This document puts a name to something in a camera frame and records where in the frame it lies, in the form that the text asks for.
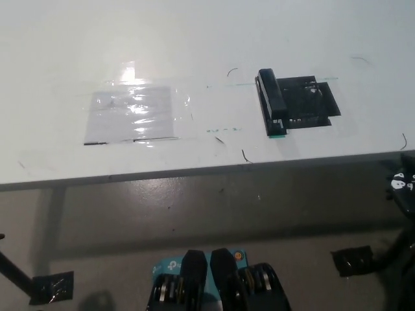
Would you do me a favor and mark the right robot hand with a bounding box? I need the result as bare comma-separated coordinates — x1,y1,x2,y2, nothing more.
385,152,415,214

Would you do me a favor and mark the black tape mark patch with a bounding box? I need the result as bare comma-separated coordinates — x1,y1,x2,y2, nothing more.
276,75,342,131

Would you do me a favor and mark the black stapler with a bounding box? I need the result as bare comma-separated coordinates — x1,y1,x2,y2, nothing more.
254,67,289,137

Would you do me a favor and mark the black stand leg bar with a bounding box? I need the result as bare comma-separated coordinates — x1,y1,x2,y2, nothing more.
0,250,37,294

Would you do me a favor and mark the grey table leg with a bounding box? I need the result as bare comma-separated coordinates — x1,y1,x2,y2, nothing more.
32,187,67,276

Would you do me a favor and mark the black floor tape patch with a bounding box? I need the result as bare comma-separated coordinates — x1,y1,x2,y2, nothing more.
329,245,374,277
29,271,75,306

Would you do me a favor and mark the teal router box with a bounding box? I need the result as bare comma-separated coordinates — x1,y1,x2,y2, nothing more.
151,248,249,311

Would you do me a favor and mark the clear plastic taped sheet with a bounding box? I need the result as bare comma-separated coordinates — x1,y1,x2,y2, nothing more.
83,86,175,146

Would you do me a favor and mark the clear plastic film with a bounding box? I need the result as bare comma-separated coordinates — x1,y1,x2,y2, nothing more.
73,60,196,150

